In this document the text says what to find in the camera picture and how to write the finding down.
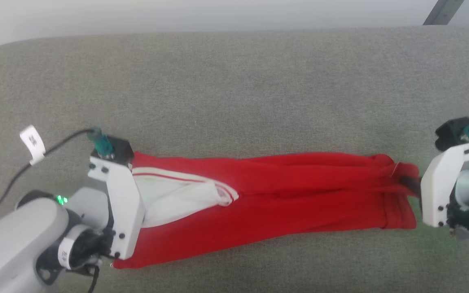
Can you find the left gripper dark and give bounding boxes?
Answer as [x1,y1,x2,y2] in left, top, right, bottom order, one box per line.
[71,228,118,271]

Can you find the red white Bulls jersey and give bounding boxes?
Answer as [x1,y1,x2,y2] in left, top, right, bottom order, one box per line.
[112,151,422,270]

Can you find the grey metal bar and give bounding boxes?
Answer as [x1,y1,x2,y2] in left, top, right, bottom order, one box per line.
[423,0,465,26]

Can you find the grey fabric sofa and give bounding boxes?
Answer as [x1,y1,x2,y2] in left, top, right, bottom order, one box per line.
[0,25,469,293]

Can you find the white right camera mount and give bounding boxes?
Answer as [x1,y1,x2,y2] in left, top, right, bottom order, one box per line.
[420,140,469,228]

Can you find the teal left camera connector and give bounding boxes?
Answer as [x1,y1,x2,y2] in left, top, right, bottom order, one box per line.
[87,127,115,160]

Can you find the white cable label tag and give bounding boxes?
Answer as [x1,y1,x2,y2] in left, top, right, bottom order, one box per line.
[19,125,47,166]

